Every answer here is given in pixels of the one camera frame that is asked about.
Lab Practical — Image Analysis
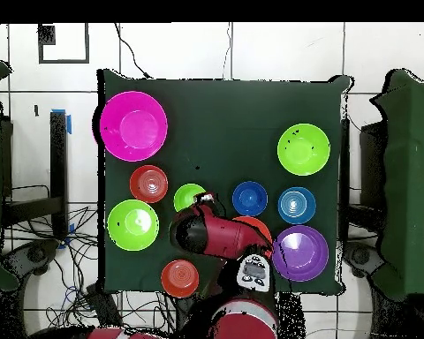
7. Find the small green bowl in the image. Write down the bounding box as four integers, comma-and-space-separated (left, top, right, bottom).
172, 182, 208, 214

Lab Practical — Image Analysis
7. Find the small dark blue bowl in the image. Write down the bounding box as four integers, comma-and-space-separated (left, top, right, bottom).
231, 180, 269, 217

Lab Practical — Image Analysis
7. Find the large orange bowl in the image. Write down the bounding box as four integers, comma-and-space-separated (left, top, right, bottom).
232, 215, 274, 260

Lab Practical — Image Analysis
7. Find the small translucent orange bowl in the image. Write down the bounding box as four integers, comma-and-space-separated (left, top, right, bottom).
129, 164, 170, 205
160, 259, 201, 298

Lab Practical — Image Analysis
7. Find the purple bowl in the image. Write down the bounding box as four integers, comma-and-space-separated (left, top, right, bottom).
271, 224, 329, 283

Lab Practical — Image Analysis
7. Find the dark green table cloth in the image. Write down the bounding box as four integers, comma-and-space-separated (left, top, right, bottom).
97, 68, 351, 296

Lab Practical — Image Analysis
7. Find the large green bowl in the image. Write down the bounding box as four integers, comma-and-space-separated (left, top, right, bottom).
106, 199, 160, 252
276, 123, 331, 177

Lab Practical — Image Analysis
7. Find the light blue translucent bowl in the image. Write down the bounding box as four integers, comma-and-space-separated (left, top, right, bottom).
277, 186, 317, 226

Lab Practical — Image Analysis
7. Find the large pink bowl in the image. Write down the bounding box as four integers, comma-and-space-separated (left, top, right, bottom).
98, 90, 169, 162

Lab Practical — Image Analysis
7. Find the blue tape strip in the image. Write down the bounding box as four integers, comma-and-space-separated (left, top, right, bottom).
51, 108, 72, 135

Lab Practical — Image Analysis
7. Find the black office chair base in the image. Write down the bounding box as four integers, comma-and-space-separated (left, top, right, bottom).
1, 239, 61, 283
342, 241, 386, 280

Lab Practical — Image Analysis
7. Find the tangle of floor cables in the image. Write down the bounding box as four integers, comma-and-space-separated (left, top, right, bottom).
3, 183, 107, 336

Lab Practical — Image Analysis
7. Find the black floor cable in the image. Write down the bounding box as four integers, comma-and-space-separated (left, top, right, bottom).
113, 23, 153, 79

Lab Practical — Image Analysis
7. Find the black floor frame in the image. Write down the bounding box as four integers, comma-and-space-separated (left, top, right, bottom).
37, 23, 90, 64

